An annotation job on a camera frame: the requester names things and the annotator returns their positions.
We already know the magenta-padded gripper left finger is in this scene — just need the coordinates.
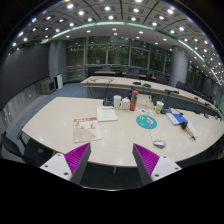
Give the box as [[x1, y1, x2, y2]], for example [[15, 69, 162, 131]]
[[39, 142, 92, 186]]

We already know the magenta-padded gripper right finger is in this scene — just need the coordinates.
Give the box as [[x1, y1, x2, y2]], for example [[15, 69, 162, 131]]
[[132, 143, 183, 186]]

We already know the silver computer mouse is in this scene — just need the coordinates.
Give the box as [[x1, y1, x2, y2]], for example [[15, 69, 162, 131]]
[[153, 139, 167, 149]]

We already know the round teal cartoon mouse pad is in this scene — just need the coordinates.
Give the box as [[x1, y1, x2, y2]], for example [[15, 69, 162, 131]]
[[135, 114, 158, 130]]

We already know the black handheld microphone yellow band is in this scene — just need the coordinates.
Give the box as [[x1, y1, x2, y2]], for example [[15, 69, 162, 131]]
[[180, 121, 197, 141]]

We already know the red and white magazine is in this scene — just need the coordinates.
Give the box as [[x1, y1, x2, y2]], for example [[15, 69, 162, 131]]
[[72, 116, 103, 144]]

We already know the black office chair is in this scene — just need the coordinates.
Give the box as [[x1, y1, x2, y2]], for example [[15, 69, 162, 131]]
[[0, 130, 54, 164]]

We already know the blue and white book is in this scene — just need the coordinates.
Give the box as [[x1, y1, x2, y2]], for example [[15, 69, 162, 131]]
[[165, 112, 189, 126]]

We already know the black conference microphone unit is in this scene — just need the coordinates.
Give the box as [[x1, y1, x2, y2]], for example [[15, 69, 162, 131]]
[[160, 105, 173, 115], [102, 97, 115, 107]]

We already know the colourful sticker sheet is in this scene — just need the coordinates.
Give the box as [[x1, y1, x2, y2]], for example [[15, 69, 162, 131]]
[[134, 107, 154, 117]]

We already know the green printed paper cup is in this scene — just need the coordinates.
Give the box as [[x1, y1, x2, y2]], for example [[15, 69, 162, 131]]
[[155, 98, 165, 114]]

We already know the white cardboard organizer box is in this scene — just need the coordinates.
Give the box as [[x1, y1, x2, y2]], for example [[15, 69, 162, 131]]
[[136, 93, 154, 109]]

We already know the white booklet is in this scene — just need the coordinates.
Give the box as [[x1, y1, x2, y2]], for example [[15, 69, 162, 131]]
[[96, 105, 118, 123]]

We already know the red thermos bottle green band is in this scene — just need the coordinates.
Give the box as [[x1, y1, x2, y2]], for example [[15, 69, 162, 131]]
[[129, 89, 139, 112]]

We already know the white lidded mug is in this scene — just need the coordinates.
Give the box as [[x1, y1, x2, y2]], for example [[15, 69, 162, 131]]
[[121, 96, 131, 111]]

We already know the grey box television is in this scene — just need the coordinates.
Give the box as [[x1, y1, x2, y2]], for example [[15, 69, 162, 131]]
[[40, 78, 57, 95]]

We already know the stack of white paper cups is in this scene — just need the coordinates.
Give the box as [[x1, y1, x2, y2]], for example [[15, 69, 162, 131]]
[[113, 94, 123, 109]]

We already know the white floor appliance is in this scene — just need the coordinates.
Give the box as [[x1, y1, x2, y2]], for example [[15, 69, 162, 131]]
[[54, 73, 64, 90]]

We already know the group of dark office chairs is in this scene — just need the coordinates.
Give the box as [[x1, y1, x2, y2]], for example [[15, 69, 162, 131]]
[[88, 65, 214, 101]]

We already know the long curved conference table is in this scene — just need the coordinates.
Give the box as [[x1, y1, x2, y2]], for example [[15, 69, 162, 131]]
[[80, 75, 219, 113]]

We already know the group of ceiling lights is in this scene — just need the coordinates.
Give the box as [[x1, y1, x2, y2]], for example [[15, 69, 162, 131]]
[[9, 0, 224, 81]]

